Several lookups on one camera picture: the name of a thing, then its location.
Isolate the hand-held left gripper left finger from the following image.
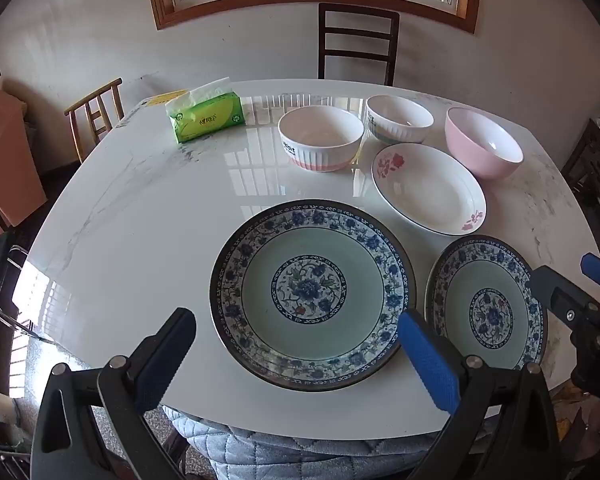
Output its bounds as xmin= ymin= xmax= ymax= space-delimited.
xmin=30 ymin=307 xmax=198 ymax=480

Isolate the white ribbed bowl blue band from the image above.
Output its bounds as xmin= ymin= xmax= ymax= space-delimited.
xmin=365 ymin=94 xmax=435 ymax=145

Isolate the yellow round sticker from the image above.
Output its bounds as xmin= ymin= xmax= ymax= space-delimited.
xmin=147 ymin=89 xmax=190 ymax=107

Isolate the grey quilted cushion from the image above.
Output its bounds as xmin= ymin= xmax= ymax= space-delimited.
xmin=162 ymin=405 xmax=481 ymax=480

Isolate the white rose print plate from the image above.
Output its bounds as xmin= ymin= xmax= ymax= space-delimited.
xmin=370 ymin=142 xmax=487 ymax=237

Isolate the small blue floral plate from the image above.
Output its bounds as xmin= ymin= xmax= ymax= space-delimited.
xmin=424 ymin=234 xmax=549 ymax=372

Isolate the white ribbed bowl pink band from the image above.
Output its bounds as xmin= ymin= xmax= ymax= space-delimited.
xmin=278 ymin=105 xmax=366 ymax=173

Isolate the orange covered cabinet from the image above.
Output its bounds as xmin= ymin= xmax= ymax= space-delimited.
xmin=0 ymin=87 xmax=48 ymax=228

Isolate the large blue floral plate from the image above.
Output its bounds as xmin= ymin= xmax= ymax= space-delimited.
xmin=209 ymin=199 xmax=417 ymax=393

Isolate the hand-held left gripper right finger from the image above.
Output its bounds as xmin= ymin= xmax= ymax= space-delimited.
xmin=397 ymin=310 xmax=563 ymax=480

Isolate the dark wooden furniture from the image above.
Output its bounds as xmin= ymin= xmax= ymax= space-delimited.
xmin=560 ymin=119 xmax=600 ymax=261

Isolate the green tissue pack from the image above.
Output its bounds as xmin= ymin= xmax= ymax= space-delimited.
xmin=166 ymin=76 xmax=246 ymax=144

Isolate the white round object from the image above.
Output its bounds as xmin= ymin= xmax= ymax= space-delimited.
xmin=0 ymin=386 xmax=23 ymax=426

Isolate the light wooden chair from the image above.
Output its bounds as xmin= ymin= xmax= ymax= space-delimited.
xmin=64 ymin=78 xmax=126 ymax=163

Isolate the dark wooden chair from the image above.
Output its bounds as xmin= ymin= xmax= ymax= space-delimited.
xmin=317 ymin=2 xmax=401 ymax=87

